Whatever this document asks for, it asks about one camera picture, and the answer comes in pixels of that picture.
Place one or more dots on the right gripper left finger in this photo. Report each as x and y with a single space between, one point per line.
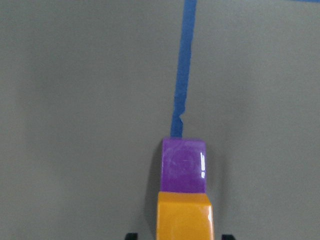
131 236

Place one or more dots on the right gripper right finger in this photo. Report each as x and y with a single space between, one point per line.
226 237

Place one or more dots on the orange trapezoid block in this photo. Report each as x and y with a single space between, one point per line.
184 216

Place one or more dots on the purple trapezoid block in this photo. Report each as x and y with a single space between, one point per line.
183 166

